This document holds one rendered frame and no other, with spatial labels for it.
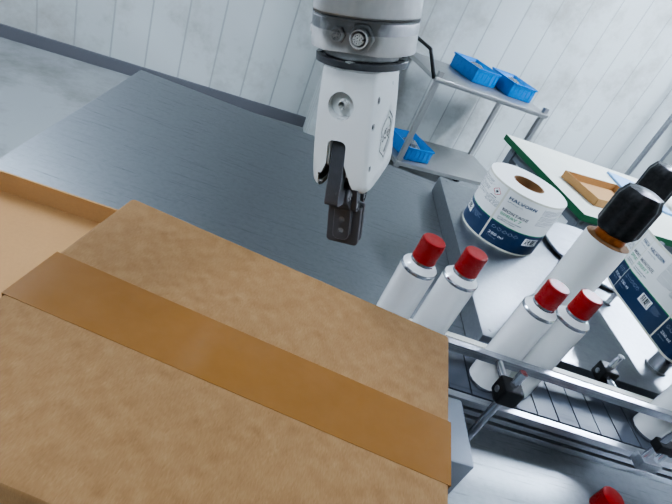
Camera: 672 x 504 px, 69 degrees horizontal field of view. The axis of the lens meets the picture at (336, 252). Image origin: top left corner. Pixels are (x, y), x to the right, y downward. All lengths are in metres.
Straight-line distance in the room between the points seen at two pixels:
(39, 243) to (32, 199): 0.11
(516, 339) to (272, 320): 0.46
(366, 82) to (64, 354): 0.27
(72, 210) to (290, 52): 2.94
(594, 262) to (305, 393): 0.80
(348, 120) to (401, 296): 0.34
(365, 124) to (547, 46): 3.89
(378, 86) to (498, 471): 0.59
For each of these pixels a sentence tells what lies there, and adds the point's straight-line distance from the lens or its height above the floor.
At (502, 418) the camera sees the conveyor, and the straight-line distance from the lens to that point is 0.84.
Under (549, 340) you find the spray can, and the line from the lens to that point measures 0.78.
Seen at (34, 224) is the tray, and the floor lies 0.83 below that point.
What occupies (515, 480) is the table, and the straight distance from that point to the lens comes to 0.82.
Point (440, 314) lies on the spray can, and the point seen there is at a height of 0.99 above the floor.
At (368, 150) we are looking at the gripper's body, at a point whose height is 1.23.
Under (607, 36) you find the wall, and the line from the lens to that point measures 4.48.
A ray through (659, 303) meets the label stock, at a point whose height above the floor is 0.98.
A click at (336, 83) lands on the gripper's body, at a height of 1.27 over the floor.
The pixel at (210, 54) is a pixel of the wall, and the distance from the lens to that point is 3.72.
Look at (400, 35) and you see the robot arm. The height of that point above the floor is 1.32.
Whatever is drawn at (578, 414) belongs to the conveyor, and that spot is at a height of 0.88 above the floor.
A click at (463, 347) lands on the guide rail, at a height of 0.96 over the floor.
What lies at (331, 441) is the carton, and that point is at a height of 1.12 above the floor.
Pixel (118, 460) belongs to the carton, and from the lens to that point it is 0.29.
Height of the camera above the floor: 1.37
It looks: 32 degrees down
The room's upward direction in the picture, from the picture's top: 25 degrees clockwise
